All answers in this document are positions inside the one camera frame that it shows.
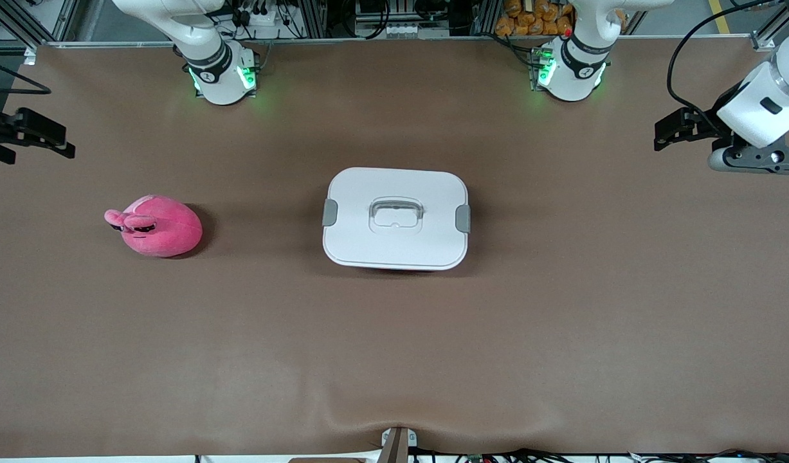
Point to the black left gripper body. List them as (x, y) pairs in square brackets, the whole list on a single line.
[(711, 125)]

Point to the pink plush toy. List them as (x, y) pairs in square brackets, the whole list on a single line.
[(169, 228)]

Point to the white box lid grey clips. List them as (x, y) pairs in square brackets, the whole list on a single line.
[(362, 238)]

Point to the white terminal strip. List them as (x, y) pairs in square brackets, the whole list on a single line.
[(404, 29)]

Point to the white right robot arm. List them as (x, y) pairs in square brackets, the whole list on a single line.
[(220, 83)]

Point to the white power strip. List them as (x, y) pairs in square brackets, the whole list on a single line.
[(265, 18)]

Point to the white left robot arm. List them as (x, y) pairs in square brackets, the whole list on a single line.
[(571, 77)]

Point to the aluminium frame profile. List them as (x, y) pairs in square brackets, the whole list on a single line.
[(22, 24), (317, 16), (484, 16), (764, 38)]

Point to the brown table mat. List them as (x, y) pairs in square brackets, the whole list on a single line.
[(175, 354)]

